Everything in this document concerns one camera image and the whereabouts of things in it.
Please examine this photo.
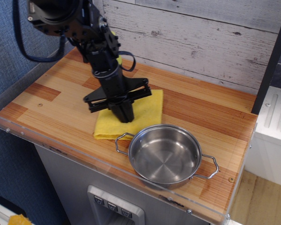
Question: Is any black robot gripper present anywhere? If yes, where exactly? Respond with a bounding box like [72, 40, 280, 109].
[83, 72, 151, 123]

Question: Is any yellow towel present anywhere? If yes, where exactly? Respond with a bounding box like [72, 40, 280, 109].
[94, 90, 163, 140]

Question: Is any yellow olive oil bottle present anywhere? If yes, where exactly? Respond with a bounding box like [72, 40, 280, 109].
[112, 31, 122, 66]

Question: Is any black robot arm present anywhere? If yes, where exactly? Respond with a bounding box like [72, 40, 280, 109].
[28, 0, 151, 123]

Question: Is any stainless steel pot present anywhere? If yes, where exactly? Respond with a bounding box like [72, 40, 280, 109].
[115, 124, 219, 189]

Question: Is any grey toy fridge cabinet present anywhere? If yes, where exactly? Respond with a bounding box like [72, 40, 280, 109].
[36, 146, 208, 225]

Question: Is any silver dispenser button panel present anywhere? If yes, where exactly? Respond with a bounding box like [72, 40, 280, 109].
[87, 185, 146, 225]

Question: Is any clear acrylic table guard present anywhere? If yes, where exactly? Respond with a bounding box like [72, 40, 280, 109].
[0, 32, 259, 223]

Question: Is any yellow object bottom left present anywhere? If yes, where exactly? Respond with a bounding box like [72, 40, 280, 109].
[8, 214, 32, 225]

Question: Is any white ribbed side unit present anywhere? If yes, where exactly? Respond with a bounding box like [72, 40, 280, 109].
[244, 86, 281, 185]

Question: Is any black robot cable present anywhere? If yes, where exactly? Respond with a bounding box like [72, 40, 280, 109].
[13, 0, 137, 73]

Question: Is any dark grey right post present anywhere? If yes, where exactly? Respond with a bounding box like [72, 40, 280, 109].
[251, 27, 281, 115]

